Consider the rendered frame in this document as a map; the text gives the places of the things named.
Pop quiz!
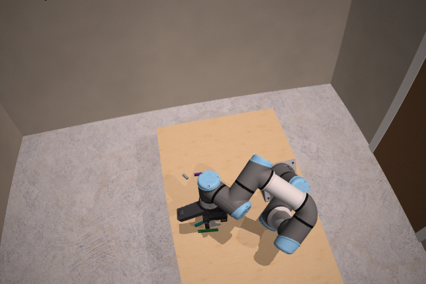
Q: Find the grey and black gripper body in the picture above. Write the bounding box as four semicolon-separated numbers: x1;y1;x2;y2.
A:
198;198;228;222

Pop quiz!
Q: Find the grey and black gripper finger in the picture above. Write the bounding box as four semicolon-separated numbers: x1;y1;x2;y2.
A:
204;220;222;230

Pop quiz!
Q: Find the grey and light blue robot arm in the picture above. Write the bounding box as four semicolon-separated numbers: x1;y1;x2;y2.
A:
177;154;318;254

